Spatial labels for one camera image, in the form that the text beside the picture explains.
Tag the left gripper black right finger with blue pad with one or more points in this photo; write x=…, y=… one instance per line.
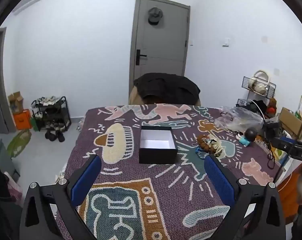
x=255, y=211

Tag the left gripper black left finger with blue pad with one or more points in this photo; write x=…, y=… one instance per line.
x=37, y=219

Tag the brown plush keychain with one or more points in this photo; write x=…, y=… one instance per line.
x=209, y=144

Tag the black jewelry box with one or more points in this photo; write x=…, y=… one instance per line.
x=157, y=145

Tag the cardboard box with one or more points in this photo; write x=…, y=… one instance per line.
x=290, y=123

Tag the red brown teddy bear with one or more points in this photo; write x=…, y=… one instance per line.
x=271, y=108

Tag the black-haired doll figure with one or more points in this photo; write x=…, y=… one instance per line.
x=247, y=137

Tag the clear plastic bag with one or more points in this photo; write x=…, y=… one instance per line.
x=238, y=119

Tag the orange box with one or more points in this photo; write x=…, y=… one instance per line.
x=22, y=120

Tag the black shoe rack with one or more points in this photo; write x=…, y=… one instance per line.
x=51, y=113

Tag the patterned woven blanket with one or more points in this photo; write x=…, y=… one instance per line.
x=130, y=200

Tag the black jacket on chair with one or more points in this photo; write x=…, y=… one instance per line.
x=167, y=88

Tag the grey door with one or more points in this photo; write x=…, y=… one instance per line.
x=159, y=48

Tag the grey cap on door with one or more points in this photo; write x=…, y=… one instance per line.
x=154, y=16

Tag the wire wall basket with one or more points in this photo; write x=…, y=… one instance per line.
x=260, y=83

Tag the white light switch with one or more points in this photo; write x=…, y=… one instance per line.
x=226, y=42

